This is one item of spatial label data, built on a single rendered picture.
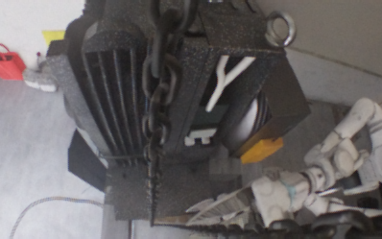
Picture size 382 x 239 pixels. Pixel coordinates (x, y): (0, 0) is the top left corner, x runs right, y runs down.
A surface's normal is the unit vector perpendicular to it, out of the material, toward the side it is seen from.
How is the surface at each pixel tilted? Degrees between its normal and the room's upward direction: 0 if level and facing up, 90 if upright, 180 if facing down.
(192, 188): 0
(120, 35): 90
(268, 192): 3
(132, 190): 0
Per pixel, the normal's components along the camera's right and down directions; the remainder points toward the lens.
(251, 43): 0.15, -0.46
